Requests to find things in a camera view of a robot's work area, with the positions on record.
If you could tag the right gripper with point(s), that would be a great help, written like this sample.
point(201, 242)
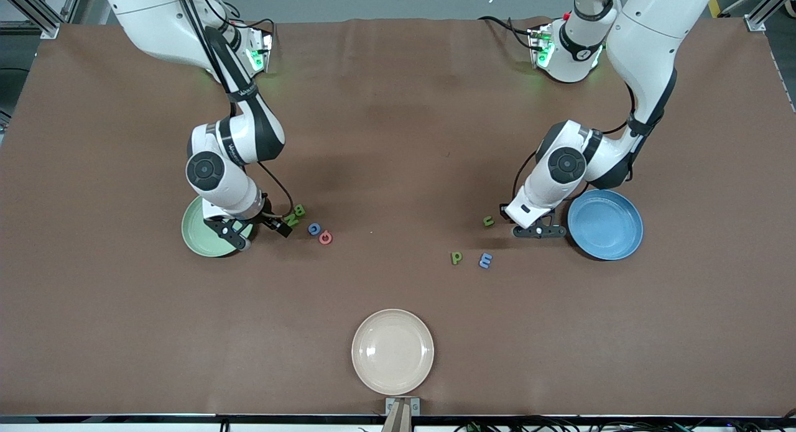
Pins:
point(268, 214)

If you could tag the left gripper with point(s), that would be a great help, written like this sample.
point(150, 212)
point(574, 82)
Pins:
point(502, 213)

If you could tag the green letter N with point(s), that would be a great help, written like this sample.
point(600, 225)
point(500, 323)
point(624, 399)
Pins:
point(292, 220)

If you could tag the green letter B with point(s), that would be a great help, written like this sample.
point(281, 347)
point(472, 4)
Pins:
point(299, 211)

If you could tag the blue letter G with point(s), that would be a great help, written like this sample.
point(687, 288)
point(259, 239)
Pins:
point(311, 229)

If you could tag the red letter Q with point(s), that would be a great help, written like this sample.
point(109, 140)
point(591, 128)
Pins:
point(321, 238)

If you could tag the blue letter m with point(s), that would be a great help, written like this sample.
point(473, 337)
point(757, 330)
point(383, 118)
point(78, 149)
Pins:
point(485, 261)

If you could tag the green letter p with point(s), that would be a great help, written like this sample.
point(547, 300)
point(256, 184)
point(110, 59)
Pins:
point(454, 258)

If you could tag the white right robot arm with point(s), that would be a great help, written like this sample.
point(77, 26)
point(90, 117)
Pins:
point(155, 22)

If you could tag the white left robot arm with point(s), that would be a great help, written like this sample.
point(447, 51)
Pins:
point(647, 28)

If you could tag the green plate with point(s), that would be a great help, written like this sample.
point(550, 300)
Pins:
point(196, 233)

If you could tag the blue plate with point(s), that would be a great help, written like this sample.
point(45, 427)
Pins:
point(606, 227)

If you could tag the brown table mat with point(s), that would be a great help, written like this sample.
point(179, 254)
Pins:
point(398, 140)

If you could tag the beige plate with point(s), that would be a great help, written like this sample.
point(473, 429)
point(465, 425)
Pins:
point(392, 351)

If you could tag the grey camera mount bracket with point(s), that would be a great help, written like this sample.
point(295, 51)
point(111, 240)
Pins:
point(403, 413)

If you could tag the aluminium frame post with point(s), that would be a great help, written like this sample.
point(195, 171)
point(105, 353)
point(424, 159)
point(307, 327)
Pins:
point(51, 29)
point(755, 23)

